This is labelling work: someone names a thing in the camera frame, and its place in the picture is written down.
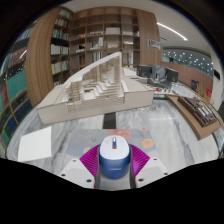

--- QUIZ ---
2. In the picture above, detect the wooden shelf unit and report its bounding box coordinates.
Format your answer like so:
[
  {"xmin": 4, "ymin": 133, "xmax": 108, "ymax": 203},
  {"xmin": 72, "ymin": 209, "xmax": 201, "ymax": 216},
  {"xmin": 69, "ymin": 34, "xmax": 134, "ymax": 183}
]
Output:
[{"xmin": 24, "ymin": 6, "xmax": 163, "ymax": 107}]

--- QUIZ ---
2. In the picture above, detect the blue and white computer mouse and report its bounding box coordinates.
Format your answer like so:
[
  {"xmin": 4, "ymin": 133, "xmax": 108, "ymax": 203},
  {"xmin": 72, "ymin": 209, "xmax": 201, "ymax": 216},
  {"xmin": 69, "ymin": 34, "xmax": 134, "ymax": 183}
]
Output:
[{"xmin": 98, "ymin": 135, "xmax": 132, "ymax": 180}]

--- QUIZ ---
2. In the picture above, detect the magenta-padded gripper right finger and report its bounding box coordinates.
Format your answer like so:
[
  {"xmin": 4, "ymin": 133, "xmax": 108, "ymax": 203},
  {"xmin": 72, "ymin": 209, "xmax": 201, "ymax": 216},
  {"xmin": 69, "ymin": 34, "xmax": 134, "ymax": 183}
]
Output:
[{"xmin": 128, "ymin": 143, "xmax": 170, "ymax": 190}]

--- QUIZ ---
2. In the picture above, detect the white stepped architectural model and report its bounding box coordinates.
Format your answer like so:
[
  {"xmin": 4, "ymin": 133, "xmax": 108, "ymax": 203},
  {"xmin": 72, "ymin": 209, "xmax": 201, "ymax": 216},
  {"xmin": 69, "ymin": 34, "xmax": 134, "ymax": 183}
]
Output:
[{"xmin": 35, "ymin": 51, "xmax": 156, "ymax": 126}]

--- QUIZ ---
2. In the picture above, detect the long ceiling light strip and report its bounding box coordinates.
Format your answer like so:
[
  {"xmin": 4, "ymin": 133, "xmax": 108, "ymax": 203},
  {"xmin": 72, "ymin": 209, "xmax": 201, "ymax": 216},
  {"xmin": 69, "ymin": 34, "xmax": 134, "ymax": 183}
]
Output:
[{"xmin": 156, "ymin": 21, "xmax": 189, "ymax": 42}]

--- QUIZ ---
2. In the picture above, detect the brown architectural model on board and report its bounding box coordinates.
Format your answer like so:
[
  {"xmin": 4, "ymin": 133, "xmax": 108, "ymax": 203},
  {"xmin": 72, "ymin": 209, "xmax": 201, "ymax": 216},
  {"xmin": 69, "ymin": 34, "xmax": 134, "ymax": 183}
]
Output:
[{"xmin": 165, "ymin": 94, "xmax": 223, "ymax": 141}]

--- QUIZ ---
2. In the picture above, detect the poster on wooden wall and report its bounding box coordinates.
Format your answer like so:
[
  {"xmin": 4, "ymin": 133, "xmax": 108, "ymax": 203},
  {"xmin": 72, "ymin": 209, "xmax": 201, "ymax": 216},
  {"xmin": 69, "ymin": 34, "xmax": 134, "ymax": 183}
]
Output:
[{"xmin": 147, "ymin": 38, "xmax": 162, "ymax": 51}]

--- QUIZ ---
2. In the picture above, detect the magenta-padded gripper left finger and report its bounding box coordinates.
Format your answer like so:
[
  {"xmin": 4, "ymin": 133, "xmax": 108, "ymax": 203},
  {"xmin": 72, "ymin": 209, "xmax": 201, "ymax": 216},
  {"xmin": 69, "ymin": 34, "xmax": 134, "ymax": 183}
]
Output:
[{"xmin": 58, "ymin": 143, "xmax": 102, "ymax": 190}]

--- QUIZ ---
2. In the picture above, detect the white paper sheet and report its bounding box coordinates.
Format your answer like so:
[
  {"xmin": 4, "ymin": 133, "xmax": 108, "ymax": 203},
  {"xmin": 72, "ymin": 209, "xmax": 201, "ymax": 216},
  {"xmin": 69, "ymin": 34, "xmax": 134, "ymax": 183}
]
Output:
[{"xmin": 17, "ymin": 125, "xmax": 53, "ymax": 163}]

